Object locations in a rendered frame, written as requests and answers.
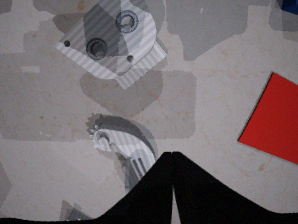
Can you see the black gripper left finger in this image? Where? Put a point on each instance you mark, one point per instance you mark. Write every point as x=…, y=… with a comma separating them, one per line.
x=148, y=202

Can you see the red square plate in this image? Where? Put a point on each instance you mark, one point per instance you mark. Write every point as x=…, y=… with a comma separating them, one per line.
x=273, y=127

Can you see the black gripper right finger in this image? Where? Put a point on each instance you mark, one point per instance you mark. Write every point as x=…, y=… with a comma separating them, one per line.
x=202, y=199

